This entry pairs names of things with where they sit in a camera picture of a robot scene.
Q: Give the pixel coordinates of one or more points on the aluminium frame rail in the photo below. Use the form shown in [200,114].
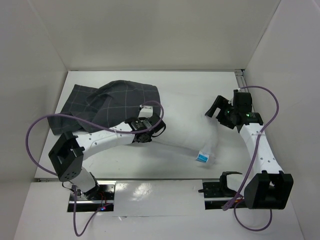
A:
[241,82]

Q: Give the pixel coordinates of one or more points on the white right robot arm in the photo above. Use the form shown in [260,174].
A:
[265,185]

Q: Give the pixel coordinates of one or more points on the dark grey checked pillowcase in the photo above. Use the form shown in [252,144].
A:
[112,103]

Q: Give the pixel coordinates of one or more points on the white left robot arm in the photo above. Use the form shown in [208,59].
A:
[69,152]

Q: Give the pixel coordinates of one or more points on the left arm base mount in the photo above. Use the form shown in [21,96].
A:
[102,200]

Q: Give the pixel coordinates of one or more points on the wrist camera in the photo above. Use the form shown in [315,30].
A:
[238,91]
[145,111]

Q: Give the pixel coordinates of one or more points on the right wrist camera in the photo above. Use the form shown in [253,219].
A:
[238,91]

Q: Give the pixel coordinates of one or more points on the white pillow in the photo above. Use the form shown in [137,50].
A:
[187,127]

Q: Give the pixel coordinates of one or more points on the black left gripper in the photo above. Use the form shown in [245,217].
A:
[141,119]

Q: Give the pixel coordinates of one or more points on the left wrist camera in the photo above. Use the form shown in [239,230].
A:
[145,111]

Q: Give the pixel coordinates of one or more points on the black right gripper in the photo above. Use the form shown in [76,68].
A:
[222,113]

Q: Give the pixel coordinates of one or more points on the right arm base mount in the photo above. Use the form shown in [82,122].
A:
[214,197]

